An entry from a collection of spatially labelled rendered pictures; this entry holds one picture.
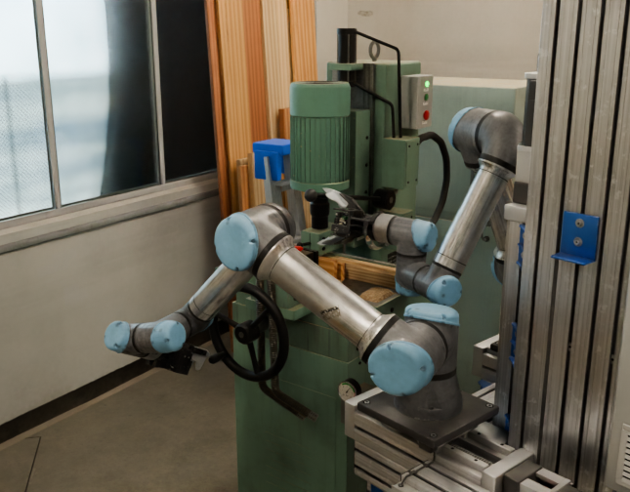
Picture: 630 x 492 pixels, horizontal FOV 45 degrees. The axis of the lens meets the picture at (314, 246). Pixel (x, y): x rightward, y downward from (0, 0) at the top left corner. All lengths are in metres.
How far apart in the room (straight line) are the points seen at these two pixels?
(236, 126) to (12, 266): 1.29
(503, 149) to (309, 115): 0.61
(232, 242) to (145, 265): 2.09
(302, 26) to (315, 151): 2.15
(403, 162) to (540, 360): 0.87
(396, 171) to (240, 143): 1.61
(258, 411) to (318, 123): 0.93
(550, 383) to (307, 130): 0.98
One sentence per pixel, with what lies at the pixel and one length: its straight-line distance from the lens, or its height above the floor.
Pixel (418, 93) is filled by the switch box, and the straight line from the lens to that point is 2.37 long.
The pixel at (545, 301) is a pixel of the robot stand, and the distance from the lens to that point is 1.62.
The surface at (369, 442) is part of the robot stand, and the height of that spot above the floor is 0.70.
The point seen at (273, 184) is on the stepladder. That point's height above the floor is 1.00.
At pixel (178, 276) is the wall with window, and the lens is 3.83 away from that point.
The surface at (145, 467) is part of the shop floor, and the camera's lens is 3.10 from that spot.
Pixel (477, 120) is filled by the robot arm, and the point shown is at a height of 1.41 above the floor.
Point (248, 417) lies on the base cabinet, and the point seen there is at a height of 0.42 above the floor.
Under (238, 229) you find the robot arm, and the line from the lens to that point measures 1.56.
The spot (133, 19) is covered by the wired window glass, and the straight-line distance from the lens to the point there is 3.60.
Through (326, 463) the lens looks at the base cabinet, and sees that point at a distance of 2.36.
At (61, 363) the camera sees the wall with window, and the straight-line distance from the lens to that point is 3.44.
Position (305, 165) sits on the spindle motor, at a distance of 2.18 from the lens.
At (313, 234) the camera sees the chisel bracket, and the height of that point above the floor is 1.03.
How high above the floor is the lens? 1.62
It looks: 16 degrees down
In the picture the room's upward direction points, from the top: straight up
